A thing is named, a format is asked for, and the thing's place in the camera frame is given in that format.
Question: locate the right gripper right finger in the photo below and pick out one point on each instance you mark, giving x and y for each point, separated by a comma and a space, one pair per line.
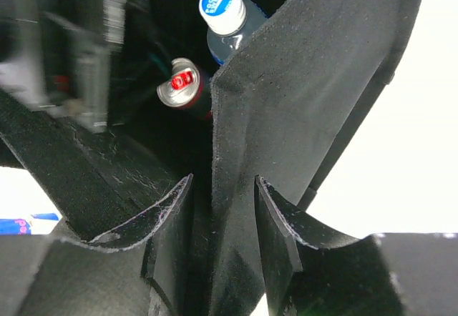
310, 268

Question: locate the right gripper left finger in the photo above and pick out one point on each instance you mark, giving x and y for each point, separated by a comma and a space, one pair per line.
137, 268

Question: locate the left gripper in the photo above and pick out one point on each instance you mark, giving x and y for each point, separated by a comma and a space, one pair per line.
59, 56

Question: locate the Red Bull can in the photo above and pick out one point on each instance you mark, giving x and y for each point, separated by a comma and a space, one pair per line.
30, 224
188, 89

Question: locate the black canvas bag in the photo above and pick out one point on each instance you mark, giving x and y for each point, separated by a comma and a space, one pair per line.
284, 107

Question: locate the blue label water bottle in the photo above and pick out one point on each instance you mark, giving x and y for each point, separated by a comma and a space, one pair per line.
230, 24

